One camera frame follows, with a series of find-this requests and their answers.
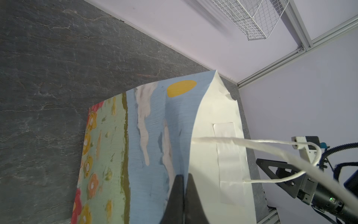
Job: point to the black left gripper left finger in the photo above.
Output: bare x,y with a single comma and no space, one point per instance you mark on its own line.
174,212

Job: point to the white and green paper bag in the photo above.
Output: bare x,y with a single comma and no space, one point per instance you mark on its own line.
135,144

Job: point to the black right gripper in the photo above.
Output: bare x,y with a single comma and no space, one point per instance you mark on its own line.
307,190

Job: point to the long white wire shelf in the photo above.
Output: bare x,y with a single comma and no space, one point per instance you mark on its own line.
255,18

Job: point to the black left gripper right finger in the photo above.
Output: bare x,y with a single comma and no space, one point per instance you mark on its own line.
193,210

